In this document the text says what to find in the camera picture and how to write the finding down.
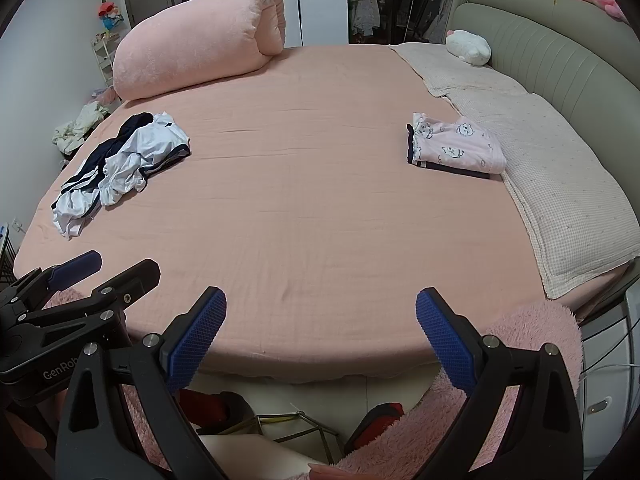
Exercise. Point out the white storage cart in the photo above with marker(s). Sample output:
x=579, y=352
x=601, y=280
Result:
x=106, y=60

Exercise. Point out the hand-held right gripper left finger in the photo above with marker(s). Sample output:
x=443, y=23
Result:
x=199, y=342

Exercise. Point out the white shirt with navy trim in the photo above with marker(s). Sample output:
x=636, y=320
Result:
x=160, y=135

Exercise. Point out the pink plush toy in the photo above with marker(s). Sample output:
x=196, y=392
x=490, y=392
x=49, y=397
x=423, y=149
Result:
x=602, y=0

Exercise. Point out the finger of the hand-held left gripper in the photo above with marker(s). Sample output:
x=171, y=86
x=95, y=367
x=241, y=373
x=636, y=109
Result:
x=132, y=280
x=77, y=266

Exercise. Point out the red and blue plush toy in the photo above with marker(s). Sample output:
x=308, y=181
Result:
x=110, y=16

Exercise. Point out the pink pillow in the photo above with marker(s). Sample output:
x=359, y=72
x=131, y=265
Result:
x=200, y=40

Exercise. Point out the grey padded headboard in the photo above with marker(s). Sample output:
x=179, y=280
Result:
x=550, y=45

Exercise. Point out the white nightstand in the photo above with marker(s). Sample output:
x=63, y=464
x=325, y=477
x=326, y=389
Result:
x=607, y=360

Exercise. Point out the red slipper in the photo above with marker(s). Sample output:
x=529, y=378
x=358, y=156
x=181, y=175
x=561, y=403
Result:
x=375, y=422
x=212, y=407

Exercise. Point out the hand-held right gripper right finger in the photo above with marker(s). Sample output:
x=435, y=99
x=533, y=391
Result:
x=445, y=342

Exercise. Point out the white plush toy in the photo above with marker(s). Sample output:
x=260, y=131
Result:
x=470, y=47

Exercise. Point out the folded pink printed pajamas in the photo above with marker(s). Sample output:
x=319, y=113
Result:
x=460, y=145

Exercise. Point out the bed with pink sheet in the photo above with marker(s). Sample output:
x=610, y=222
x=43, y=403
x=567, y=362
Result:
x=310, y=185

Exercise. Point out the pile of pale clothes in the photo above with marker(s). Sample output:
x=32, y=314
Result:
x=80, y=125

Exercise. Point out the white door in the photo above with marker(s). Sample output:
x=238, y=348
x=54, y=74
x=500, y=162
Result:
x=320, y=0

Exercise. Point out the navy shorts with white stripes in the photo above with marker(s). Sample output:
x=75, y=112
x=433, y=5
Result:
x=107, y=152

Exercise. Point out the open closet with hanging clothes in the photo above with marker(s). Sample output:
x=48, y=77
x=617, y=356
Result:
x=395, y=0

